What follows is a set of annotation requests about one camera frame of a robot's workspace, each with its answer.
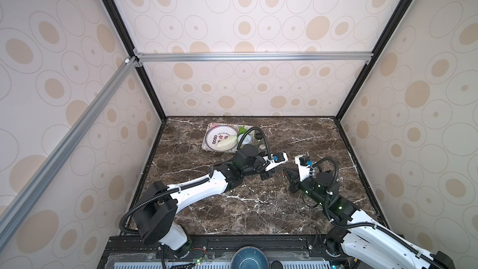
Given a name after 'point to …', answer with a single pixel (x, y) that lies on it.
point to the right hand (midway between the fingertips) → (285, 169)
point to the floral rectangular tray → (204, 145)
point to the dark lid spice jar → (259, 138)
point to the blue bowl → (249, 257)
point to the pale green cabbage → (228, 144)
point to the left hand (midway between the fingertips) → (287, 161)
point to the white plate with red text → (216, 133)
